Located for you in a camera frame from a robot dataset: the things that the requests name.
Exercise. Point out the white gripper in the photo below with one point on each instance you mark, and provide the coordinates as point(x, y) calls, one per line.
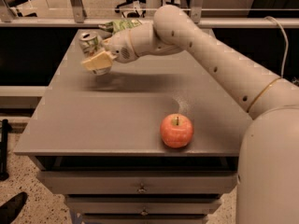
point(120, 47)

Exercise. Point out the white green 7up can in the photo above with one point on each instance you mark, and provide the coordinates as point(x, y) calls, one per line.
point(90, 41)

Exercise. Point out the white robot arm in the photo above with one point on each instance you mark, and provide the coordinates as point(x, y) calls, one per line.
point(268, 166)

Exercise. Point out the green chip bag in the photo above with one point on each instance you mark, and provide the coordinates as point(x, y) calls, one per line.
point(119, 25)

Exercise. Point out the black office chair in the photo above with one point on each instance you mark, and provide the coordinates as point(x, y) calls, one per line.
point(137, 11)

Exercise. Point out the grey drawer cabinet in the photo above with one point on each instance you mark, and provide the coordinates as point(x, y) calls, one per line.
point(112, 122)

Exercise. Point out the metal glass railing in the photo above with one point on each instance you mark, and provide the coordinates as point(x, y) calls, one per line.
point(206, 13)

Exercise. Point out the red apple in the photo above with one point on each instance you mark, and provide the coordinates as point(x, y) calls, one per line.
point(176, 131)

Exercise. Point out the black stand leg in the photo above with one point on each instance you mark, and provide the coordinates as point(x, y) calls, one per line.
point(5, 128)

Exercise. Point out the top grey drawer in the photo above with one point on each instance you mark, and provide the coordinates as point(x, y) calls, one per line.
point(135, 182)

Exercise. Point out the grey drawer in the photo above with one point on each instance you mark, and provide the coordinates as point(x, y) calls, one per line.
point(145, 205)
point(135, 182)
point(107, 219)

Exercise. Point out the middle grey drawer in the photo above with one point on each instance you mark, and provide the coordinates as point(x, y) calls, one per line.
point(145, 205)

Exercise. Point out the bottom grey drawer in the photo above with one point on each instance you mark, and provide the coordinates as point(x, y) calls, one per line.
point(107, 219)

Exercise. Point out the black shoe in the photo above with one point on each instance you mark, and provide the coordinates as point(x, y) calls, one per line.
point(10, 210)

